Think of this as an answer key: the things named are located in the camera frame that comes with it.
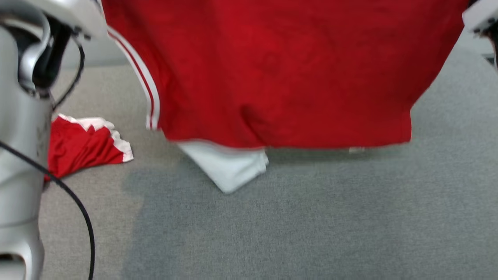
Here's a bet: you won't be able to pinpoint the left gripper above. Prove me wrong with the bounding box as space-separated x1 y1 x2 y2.
23 0 109 39

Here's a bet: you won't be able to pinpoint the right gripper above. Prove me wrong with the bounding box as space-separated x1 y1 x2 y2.
462 0 498 33

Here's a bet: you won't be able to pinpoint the red shorts with white trim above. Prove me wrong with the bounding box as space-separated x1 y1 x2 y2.
44 114 134 182

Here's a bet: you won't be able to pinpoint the red jersey with white sleeves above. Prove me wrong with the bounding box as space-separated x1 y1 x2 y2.
101 0 471 194

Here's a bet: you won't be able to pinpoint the grey fabric sofa cushion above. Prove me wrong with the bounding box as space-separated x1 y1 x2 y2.
39 31 498 280

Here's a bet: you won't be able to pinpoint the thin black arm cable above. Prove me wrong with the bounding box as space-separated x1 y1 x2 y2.
0 141 96 280
52 39 86 112

